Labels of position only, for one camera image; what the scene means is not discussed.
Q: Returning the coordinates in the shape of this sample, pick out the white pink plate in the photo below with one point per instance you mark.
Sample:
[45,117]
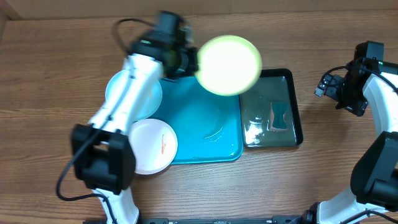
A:
[154,144]

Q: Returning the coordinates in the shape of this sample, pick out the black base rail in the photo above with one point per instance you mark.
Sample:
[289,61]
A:
[283,219]

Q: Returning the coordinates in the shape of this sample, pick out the green scrub sponge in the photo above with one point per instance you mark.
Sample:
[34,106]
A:
[278,111]

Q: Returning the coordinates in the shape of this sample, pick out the green rimmed plate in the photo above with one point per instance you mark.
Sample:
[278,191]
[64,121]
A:
[228,65]

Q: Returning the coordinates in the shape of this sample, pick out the blue rimmed plate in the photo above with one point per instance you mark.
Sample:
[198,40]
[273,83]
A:
[151,102]

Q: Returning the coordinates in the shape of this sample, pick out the black water basin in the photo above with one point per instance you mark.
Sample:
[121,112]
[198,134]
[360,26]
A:
[272,85]

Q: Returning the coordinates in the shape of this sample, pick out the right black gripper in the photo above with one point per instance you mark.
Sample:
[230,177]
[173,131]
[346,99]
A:
[329,88]

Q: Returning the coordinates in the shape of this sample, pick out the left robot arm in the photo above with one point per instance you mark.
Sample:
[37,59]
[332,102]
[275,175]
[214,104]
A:
[102,154]

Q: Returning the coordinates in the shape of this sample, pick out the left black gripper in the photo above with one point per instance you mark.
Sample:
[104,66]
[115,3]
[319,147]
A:
[192,66]

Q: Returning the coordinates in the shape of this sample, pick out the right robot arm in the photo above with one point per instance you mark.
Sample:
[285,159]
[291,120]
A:
[369,83]

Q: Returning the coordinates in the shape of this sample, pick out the teal plastic tray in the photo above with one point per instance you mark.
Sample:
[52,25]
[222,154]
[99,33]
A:
[208,126]

